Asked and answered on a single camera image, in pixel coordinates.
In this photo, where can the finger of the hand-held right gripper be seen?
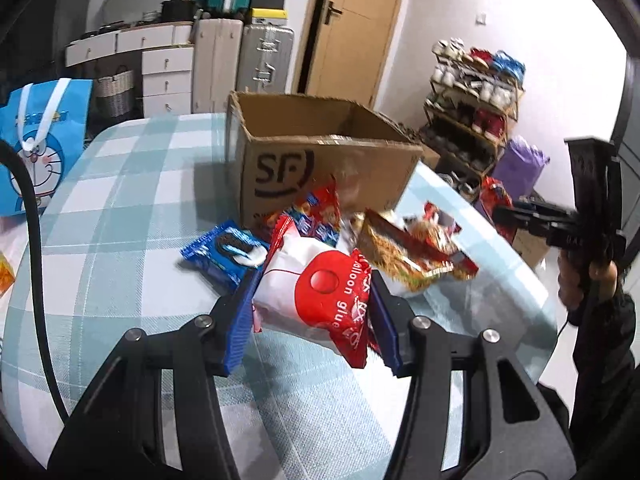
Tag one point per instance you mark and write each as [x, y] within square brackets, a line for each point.
[520, 225]
[537, 206]

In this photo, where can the shoe rack with shoes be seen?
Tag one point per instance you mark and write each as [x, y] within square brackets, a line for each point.
[475, 110]

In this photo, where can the purple bag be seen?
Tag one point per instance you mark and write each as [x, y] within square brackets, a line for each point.
[517, 170]

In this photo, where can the blue cookie packet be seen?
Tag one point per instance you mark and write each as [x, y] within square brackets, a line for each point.
[220, 255]

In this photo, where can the white and red snack bag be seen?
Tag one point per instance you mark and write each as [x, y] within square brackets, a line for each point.
[300, 285]

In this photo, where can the white desk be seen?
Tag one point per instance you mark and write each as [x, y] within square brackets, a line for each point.
[130, 40]

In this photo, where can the yellow and black box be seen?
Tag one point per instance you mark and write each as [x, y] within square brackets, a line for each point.
[270, 16]

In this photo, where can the person's right hand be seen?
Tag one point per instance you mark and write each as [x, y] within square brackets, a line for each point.
[567, 282]

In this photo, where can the red snack bag blue print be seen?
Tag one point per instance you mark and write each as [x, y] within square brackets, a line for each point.
[315, 215]

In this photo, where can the brown cardboard box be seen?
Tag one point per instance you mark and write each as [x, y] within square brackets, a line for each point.
[300, 160]

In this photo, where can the small cardboard floor box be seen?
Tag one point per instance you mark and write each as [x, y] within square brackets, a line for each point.
[531, 250]

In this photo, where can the red plastic bag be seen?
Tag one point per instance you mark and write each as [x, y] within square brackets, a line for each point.
[492, 195]

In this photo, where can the beige suitcase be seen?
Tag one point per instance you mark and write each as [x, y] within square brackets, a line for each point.
[217, 65]

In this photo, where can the checked teal tablecloth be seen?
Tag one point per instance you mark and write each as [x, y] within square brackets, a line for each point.
[140, 200]

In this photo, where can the white drawer unit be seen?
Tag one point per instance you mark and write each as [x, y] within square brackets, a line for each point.
[167, 80]

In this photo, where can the woven laundry basket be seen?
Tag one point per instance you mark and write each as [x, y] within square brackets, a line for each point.
[115, 92]

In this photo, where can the silver suitcase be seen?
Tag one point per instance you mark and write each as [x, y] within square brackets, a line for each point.
[265, 57]

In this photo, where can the person's right forearm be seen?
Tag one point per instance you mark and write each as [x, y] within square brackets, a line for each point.
[605, 360]

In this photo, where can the orange packet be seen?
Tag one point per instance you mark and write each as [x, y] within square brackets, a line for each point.
[5, 275]

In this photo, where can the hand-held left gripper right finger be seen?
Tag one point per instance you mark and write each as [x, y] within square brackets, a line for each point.
[385, 330]

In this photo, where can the wooden door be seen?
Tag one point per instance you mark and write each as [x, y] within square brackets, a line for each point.
[350, 35]

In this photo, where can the gold noodle snack packet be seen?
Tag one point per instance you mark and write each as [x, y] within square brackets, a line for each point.
[400, 255]

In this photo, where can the blue cartoon gift bag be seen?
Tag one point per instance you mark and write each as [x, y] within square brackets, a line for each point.
[45, 150]

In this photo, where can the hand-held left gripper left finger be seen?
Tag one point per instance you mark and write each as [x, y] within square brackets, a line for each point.
[240, 320]

